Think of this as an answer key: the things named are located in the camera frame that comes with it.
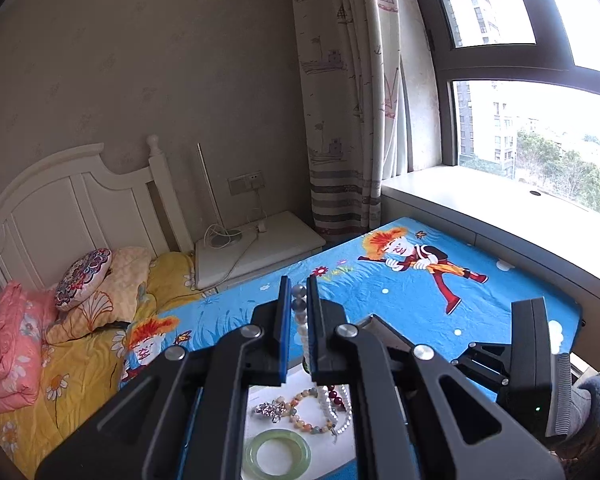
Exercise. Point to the round patterned cushion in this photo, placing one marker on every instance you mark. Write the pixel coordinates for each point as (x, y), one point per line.
(82, 277)

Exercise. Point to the blue cartoon printed blanket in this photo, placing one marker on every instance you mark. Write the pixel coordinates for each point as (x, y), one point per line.
(405, 300)

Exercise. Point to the white pearl bead strand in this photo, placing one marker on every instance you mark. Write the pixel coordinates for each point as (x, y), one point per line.
(298, 291)

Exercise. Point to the yellow floral bed sheet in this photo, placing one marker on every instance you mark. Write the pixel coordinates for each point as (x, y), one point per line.
(80, 370)

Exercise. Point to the white wooden headboard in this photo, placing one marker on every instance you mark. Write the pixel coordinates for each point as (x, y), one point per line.
(80, 210)

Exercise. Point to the curved window sill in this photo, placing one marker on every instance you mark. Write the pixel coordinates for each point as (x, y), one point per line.
(455, 190)

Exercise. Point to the yellow quilted pillow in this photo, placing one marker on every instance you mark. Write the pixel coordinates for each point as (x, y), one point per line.
(125, 280)

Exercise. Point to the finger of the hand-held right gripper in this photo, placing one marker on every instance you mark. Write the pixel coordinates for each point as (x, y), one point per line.
(485, 362)

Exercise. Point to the window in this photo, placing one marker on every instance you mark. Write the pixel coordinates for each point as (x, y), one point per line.
(530, 125)

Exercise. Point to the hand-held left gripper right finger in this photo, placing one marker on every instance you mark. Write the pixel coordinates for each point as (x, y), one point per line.
(317, 337)

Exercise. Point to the green jade bangle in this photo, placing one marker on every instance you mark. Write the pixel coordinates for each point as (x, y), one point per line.
(250, 455)

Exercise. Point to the slim white desk lamp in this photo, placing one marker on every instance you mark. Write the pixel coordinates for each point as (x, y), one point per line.
(209, 180)

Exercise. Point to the person's right forearm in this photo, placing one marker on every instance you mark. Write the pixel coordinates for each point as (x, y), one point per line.
(595, 410)

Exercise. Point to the pink floral quilt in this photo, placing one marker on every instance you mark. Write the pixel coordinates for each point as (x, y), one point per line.
(10, 345)

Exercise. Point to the white nightstand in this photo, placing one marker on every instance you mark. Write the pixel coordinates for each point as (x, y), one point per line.
(280, 240)

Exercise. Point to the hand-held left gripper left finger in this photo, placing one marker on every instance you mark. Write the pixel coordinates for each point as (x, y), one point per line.
(281, 335)

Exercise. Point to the printed striped curtain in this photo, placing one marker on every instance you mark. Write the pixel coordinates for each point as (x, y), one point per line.
(340, 110)

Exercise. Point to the silver rhinestone brooch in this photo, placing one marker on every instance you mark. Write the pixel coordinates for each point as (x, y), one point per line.
(270, 409)

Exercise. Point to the wall socket plate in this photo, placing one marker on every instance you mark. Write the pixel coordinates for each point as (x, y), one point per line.
(245, 184)

